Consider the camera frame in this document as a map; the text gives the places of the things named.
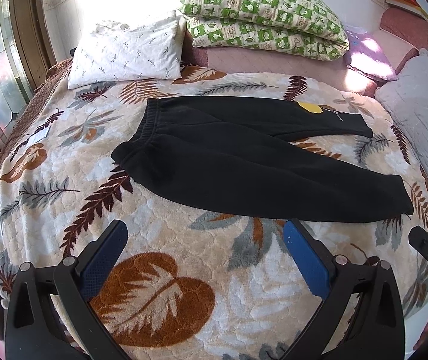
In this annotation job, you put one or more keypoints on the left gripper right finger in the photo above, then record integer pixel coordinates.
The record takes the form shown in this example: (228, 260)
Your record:
(360, 315)

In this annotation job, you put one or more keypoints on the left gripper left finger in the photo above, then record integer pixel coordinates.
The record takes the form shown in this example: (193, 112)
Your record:
(49, 315)

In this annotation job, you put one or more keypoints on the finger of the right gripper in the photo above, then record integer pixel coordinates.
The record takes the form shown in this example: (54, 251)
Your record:
(418, 239)

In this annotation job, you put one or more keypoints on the black sweatpants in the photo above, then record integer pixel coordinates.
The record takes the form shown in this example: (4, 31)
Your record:
(238, 156)

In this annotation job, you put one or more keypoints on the leaf pattern fleece blanket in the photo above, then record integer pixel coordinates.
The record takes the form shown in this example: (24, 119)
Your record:
(192, 284)

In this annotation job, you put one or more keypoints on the purple floral pillow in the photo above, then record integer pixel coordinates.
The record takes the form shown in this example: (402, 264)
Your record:
(366, 56)

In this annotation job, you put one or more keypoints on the red and yellow books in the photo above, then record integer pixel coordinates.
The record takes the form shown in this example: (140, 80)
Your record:
(411, 6)

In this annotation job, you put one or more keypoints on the pink quilted mattress cover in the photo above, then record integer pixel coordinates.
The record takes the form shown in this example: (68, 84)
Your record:
(400, 35)

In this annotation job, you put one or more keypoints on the green checkered folded quilt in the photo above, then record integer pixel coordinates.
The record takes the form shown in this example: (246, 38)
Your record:
(307, 28)

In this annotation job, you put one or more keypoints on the white patterned pillow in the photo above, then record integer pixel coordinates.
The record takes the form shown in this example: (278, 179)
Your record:
(116, 52)

